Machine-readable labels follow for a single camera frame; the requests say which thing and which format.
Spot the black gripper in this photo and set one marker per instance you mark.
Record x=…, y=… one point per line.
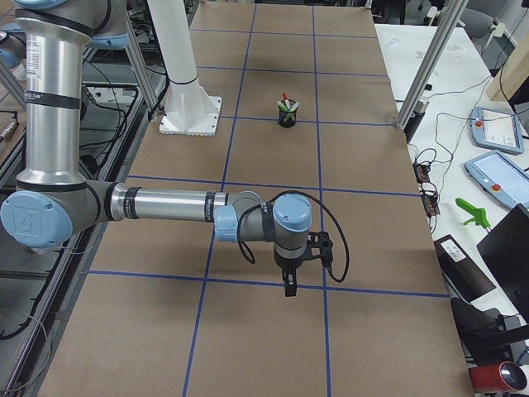
x=288, y=264

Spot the red marker pen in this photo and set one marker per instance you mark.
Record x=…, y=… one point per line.
x=286, y=100

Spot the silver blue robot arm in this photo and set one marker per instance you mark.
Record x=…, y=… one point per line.
x=53, y=201
x=13, y=45

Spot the orange circuit board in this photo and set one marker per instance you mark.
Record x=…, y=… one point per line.
x=428, y=191

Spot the black mesh pen cup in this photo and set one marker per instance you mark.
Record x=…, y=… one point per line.
x=287, y=119

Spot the black box white label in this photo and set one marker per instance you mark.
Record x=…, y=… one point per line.
x=461, y=270

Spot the green highlighter pen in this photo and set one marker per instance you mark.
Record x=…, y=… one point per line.
x=285, y=109

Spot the green plastic tool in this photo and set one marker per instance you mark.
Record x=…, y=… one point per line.
x=478, y=215

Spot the black monitor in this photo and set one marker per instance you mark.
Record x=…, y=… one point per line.
x=505, y=253

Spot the near teach pendant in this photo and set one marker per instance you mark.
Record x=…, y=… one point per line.
x=499, y=177

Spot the teach pendant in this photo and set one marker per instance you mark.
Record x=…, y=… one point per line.
x=499, y=177
x=496, y=130

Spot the red cylinder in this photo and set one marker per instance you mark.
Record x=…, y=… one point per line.
x=504, y=376

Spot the far teach pendant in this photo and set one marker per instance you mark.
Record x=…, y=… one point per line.
x=496, y=130

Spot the white camera stand column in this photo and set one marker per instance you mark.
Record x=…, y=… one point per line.
x=188, y=109

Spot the aluminium frame post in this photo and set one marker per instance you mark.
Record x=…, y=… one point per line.
x=447, y=23

